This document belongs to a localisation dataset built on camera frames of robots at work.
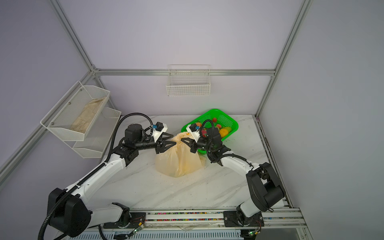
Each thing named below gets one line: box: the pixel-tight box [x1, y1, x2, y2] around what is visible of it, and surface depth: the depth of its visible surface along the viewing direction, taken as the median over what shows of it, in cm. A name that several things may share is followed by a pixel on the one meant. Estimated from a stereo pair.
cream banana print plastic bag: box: [155, 132, 205, 178], surface depth 80 cm
